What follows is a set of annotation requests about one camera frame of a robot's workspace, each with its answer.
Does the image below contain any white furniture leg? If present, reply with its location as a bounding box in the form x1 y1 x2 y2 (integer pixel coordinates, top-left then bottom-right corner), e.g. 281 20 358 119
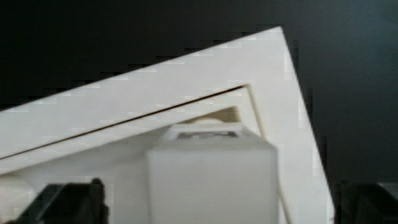
146 123 279 224

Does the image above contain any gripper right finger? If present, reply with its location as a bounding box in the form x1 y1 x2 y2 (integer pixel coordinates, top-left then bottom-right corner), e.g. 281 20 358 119
340 183 398 224

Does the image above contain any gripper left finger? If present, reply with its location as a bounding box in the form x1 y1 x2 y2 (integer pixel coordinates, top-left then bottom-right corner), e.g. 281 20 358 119
13 178 111 224

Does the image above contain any white L-shaped obstacle fence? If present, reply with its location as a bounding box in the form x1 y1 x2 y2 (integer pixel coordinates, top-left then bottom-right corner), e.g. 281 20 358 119
0 29 335 224

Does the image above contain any white square tabletop part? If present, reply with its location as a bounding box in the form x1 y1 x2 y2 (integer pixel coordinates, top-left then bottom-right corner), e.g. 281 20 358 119
0 88 260 224

